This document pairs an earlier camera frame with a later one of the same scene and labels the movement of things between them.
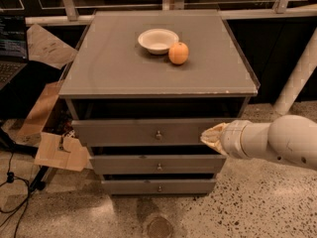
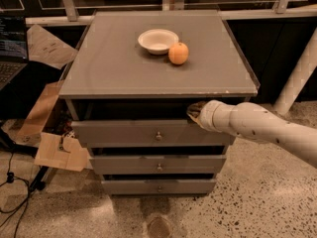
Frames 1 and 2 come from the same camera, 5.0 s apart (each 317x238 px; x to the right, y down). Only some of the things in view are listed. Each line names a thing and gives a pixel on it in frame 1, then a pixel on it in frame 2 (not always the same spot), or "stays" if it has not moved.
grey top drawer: [143, 132] stays
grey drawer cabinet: [142, 86] stays
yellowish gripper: [235, 138] → [208, 117]
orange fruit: [178, 53] stays
